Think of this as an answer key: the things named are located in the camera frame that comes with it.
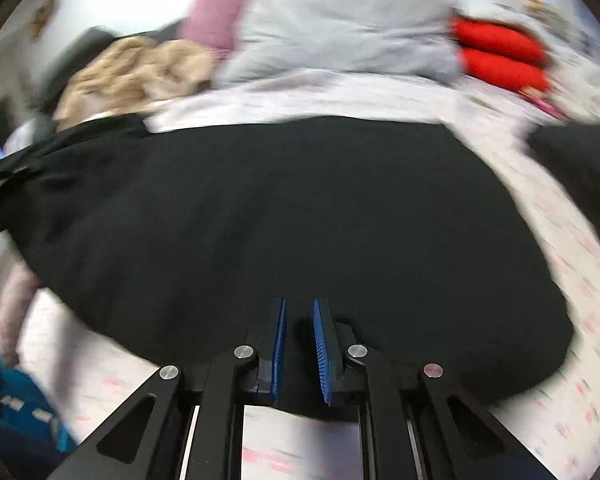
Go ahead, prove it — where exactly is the stack of books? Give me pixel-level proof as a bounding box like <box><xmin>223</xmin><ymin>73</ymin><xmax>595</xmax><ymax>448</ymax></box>
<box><xmin>522</xmin><ymin>0</ymin><xmax>576</xmax><ymax>31</ymax></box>

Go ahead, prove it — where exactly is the dark fluffy cloth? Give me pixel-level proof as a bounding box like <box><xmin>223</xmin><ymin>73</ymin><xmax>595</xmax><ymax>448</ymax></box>
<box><xmin>526</xmin><ymin>124</ymin><xmax>600</xmax><ymax>241</ymax></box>

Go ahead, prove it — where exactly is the dark grey sofa cushion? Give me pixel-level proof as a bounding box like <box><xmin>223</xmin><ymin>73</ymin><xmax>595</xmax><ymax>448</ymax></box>
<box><xmin>27</xmin><ymin>26</ymin><xmax>123</xmax><ymax>113</ymax></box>

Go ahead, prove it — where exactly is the black coat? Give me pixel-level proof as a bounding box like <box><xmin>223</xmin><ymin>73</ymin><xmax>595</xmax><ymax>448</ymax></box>
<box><xmin>0</xmin><ymin>112</ymin><xmax>575</xmax><ymax>413</ymax></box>

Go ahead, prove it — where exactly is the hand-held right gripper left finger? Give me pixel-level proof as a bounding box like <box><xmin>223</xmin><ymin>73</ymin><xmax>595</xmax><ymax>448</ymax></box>
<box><xmin>47</xmin><ymin>297</ymin><xmax>288</xmax><ymax>480</ymax></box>

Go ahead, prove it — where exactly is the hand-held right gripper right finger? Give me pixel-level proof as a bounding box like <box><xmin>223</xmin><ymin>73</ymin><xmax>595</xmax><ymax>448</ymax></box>
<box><xmin>312</xmin><ymin>296</ymin><xmax>552</xmax><ymax>480</ymax></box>

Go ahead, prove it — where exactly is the blue plastic stool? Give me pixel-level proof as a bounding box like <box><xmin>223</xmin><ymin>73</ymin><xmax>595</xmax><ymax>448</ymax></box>
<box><xmin>0</xmin><ymin>332</ymin><xmax>78</xmax><ymax>453</ymax></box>

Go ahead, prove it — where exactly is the mauve velvet pillow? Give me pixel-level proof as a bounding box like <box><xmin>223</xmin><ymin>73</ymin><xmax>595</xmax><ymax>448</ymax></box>
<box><xmin>176</xmin><ymin>0</ymin><xmax>436</xmax><ymax>52</ymax></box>

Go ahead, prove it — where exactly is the red cushion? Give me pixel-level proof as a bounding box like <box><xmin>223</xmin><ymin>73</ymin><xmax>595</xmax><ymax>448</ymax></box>
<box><xmin>451</xmin><ymin>17</ymin><xmax>552</xmax><ymax>93</ymax></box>

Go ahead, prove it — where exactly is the beige fleece jacket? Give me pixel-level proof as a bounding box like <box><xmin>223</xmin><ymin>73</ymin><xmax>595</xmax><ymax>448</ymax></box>
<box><xmin>54</xmin><ymin>37</ymin><xmax>216</xmax><ymax>131</ymax></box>

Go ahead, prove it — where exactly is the grey duvet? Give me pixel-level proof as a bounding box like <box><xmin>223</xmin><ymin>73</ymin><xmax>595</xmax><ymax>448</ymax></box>
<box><xmin>214</xmin><ymin>0</ymin><xmax>463</xmax><ymax>87</ymax></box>

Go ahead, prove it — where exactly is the bed with floral sheet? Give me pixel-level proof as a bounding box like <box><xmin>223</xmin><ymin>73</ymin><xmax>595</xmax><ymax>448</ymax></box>
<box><xmin>17</xmin><ymin>67</ymin><xmax>600</xmax><ymax>480</ymax></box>

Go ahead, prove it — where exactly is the purple floral quilt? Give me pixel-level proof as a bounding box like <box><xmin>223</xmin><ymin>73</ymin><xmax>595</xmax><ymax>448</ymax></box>
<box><xmin>0</xmin><ymin>260</ymin><xmax>40</xmax><ymax>367</ymax></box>

